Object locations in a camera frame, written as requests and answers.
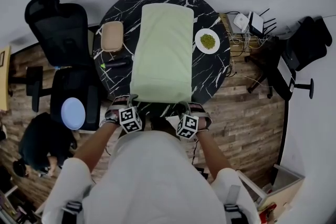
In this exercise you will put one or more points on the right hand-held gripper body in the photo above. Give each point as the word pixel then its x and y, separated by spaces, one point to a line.
pixel 191 122

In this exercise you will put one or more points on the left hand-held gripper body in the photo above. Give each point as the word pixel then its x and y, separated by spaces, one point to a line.
pixel 126 116

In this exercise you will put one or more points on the light green towel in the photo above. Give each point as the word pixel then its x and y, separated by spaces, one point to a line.
pixel 162 55

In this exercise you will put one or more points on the person's right forearm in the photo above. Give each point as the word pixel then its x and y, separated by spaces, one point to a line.
pixel 212 154

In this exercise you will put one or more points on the person's left forearm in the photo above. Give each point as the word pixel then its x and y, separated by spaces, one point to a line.
pixel 95 144

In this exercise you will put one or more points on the black marker with green tip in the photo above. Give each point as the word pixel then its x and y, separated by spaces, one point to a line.
pixel 118 63

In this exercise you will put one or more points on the light blue round plate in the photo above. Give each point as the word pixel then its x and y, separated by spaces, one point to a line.
pixel 73 113

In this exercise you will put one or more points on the white round plate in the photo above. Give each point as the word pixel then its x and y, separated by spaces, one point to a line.
pixel 203 47

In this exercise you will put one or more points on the beige rectangular tray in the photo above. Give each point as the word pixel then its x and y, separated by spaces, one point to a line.
pixel 112 36

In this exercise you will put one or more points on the person's white shirt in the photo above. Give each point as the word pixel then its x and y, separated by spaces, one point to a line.
pixel 152 181

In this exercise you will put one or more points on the pile of green peas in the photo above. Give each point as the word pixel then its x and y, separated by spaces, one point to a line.
pixel 208 41

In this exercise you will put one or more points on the black mesh office chair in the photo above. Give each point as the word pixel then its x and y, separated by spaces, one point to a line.
pixel 65 42

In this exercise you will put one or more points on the white square network box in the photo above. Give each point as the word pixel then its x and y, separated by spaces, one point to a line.
pixel 241 22

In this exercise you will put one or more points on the white router with black antennas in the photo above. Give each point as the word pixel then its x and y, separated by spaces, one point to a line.
pixel 256 24

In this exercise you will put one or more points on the open cardboard box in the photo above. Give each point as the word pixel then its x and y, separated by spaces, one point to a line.
pixel 281 191

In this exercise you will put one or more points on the light wooden board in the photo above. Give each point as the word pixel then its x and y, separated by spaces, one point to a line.
pixel 4 78

